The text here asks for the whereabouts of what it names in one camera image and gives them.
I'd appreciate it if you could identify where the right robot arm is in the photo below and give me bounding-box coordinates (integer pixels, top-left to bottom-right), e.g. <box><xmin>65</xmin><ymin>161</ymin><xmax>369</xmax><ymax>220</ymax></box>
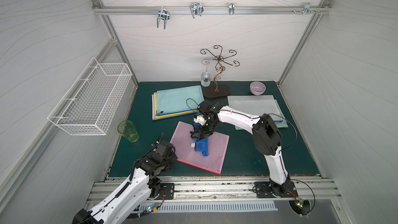
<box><xmin>190</xmin><ymin>101</ymin><xmax>291</xmax><ymax>198</ymax></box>

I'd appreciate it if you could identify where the yellow mesh document bag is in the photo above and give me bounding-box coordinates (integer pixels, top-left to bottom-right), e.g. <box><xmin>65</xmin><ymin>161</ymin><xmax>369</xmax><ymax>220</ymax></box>
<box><xmin>151</xmin><ymin>93</ymin><xmax>199</xmax><ymax>120</ymax></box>

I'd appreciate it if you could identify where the pink ceramic bowl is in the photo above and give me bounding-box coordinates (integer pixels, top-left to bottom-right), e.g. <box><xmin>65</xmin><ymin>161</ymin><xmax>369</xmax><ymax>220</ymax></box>
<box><xmin>249</xmin><ymin>82</ymin><xmax>266</xmax><ymax>95</ymax></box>

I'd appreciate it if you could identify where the blue microfibre cloth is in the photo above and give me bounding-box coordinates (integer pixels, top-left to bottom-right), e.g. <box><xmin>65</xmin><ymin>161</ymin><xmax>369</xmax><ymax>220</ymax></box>
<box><xmin>191</xmin><ymin>123</ymin><xmax>209</xmax><ymax>157</ymax></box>

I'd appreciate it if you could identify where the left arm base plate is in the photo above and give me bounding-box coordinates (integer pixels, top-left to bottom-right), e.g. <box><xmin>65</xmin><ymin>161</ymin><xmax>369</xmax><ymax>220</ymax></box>
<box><xmin>148</xmin><ymin>183</ymin><xmax>175</xmax><ymax>201</ymax></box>

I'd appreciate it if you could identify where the green plastic cup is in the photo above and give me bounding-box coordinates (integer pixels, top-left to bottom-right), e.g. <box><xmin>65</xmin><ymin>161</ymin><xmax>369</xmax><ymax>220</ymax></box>
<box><xmin>117</xmin><ymin>120</ymin><xmax>139</xmax><ymax>143</ymax></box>

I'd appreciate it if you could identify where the metal scroll glass rack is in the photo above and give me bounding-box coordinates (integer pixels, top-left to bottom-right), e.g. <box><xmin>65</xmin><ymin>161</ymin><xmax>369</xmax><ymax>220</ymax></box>
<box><xmin>200</xmin><ymin>45</ymin><xmax>240</xmax><ymax>99</ymax></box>

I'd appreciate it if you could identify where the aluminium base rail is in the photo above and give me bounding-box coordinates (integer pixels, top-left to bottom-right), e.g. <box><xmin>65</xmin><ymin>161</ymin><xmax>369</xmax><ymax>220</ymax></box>
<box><xmin>86</xmin><ymin>176</ymin><xmax>343</xmax><ymax>204</ymax></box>

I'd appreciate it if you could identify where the light blue document bag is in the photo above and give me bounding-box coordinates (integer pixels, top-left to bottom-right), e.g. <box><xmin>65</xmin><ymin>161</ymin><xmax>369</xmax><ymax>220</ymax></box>
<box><xmin>154</xmin><ymin>86</ymin><xmax>204</xmax><ymax>116</ymax></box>

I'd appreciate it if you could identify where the white vent strip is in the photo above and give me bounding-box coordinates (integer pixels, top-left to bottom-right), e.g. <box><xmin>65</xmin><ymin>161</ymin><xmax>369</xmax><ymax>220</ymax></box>
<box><xmin>155</xmin><ymin>201</ymin><xmax>278</xmax><ymax>213</ymax></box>

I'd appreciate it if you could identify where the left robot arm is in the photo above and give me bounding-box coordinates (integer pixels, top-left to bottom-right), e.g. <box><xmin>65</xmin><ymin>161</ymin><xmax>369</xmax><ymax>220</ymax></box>
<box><xmin>72</xmin><ymin>133</ymin><xmax>177</xmax><ymax>224</ymax></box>

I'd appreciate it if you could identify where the wine glass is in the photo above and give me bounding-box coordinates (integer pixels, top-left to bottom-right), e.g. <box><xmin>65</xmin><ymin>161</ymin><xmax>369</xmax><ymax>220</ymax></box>
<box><xmin>201</xmin><ymin>59</ymin><xmax>211</xmax><ymax>87</ymax></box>

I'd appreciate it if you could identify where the white wire basket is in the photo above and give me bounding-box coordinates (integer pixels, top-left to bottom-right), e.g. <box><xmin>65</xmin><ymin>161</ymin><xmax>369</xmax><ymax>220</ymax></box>
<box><xmin>47</xmin><ymin>57</ymin><xmax>132</xmax><ymax>136</ymax></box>

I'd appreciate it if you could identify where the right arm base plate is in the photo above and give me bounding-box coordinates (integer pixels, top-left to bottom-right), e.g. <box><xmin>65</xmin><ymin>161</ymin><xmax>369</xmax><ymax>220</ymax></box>
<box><xmin>252</xmin><ymin>180</ymin><xmax>299</xmax><ymax>199</ymax></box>

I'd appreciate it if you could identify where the metal hook clip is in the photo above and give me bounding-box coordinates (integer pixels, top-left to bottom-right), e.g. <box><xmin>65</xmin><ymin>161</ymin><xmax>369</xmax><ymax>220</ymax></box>
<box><xmin>189</xmin><ymin>2</ymin><xmax>204</xmax><ymax>19</ymax></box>
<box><xmin>157</xmin><ymin>9</ymin><xmax>170</xmax><ymax>30</ymax></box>
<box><xmin>292</xmin><ymin>3</ymin><xmax>320</xmax><ymax>16</ymax></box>
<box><xmin>229</xmin><ymin>3</ymin><xmax>235</xmax><ymax>15</ymax></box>

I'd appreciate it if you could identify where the pink mesh document bag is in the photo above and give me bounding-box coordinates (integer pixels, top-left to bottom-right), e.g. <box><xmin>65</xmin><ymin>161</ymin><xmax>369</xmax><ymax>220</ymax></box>
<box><xmin>170</xmin><ymin>121</ymin><xmax>229</xmax><ymax>175</ymax></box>

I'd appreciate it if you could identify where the aluminium cross rail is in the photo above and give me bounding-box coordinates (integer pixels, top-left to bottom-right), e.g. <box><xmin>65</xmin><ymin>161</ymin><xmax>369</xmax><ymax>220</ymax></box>
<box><xmin>93</xmin><ymin>5</ymin><xmax>333</xmax><ymax>16</ymax></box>

